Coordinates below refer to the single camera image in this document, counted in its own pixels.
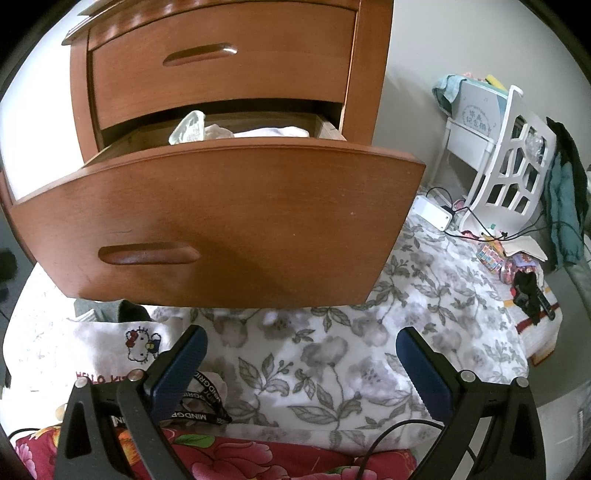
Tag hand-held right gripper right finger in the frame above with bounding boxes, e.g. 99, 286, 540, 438
396, 327, 543, 480

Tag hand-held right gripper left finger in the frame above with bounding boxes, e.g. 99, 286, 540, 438
54, 324, 208, 480

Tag white printed underwear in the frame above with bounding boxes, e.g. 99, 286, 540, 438
4, 318, 190, 398

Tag large wooden drawer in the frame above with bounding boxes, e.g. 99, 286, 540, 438
10, 111, 426, 309

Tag sheer mesh underwear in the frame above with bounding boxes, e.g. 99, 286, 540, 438
168, 111, 206, 146

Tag small wooden drawer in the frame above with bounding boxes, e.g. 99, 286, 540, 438
88, 7, 358, 130

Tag grey floral bedsheet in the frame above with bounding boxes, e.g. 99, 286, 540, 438
148, 217, 529, 450

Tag dark grey garment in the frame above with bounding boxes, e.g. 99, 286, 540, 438
74, 299, 153, 325

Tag red floral blanket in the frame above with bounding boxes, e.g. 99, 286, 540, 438
16, 425, 416, 480

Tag striped white towel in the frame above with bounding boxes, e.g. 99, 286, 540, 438
512, 277, 565, 366

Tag black clamp device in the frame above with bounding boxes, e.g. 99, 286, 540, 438
512, 270, 553, 324

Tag puzzle cube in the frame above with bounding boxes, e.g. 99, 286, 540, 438
478, 242, 504, 274

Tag pink printed packet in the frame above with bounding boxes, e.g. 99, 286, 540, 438
501, 256, 536, 288

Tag white power strip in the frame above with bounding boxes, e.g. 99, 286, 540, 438
412, 195, 453, 232

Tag hanging teal clothes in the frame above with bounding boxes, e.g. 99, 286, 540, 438
540, 117, 588, 271

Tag white folded garment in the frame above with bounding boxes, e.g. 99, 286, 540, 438
203, 122, 311, 139

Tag pale blue sign box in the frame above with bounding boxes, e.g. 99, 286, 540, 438
455, 78, 512, 136

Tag teal folded cloth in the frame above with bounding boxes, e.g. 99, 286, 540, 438
431, 74, 467, 112

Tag wooden nightstand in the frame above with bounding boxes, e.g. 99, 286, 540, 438
0, 0, 395, 206

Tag black printed lanyard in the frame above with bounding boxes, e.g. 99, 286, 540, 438
178, 369, 232, 426

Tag black cable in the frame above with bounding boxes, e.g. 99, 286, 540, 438
355, 418, 444, 480

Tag thin black power cord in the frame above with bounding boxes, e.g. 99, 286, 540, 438
425, 187, 551, 241

